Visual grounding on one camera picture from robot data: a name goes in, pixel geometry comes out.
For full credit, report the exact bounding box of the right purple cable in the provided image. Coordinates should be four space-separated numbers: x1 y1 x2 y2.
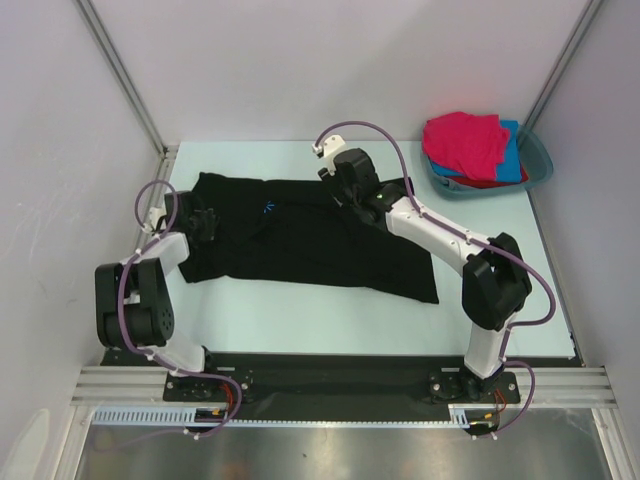
315 121 557 441

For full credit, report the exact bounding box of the aluminium frame post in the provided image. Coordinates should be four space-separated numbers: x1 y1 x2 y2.
524 0 608 129
73 0 168 158

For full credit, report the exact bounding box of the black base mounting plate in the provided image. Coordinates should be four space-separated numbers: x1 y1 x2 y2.
161 353 521 423

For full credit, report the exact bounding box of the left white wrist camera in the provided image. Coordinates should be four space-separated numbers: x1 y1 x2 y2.
141 207 167 235

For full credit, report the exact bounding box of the pink t shirt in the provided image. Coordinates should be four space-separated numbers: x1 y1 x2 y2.
422 112 511 180

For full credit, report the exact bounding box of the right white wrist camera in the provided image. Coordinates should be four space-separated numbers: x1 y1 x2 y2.
312 135 347 172

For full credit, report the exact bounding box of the black t shirt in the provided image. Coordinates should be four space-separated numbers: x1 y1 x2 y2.
179 173 439 304

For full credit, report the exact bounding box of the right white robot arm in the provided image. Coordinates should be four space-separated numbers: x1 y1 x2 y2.
312 145 532 401

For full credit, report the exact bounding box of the right aluminium frame post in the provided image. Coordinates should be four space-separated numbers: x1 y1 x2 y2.
524 0 608 129

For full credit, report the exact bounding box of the white cable duct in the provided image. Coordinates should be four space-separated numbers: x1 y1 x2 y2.
448 404 500 432
92 404 231 429

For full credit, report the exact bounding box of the aluminium front rail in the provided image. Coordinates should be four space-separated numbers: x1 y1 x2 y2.
71 366 618 409

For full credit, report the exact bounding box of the left aluminium frame post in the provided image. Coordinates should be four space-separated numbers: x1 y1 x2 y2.
73 0 168 158

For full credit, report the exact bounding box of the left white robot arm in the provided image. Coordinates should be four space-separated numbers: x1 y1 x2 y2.
94 192 224 400

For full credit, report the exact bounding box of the blue t shirt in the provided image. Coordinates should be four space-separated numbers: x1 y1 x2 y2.
431 118 521 181

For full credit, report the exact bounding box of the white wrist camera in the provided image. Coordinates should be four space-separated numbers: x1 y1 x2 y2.
312 135 347 172
141 207 167 235

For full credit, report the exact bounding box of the left white cable duct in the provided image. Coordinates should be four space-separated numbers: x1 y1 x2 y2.
92 404 231 429

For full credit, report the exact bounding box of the teal plastic basket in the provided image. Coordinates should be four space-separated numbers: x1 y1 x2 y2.
422 125 554 200

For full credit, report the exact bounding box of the right white cable duct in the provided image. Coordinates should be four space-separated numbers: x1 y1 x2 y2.
448 404 500 432

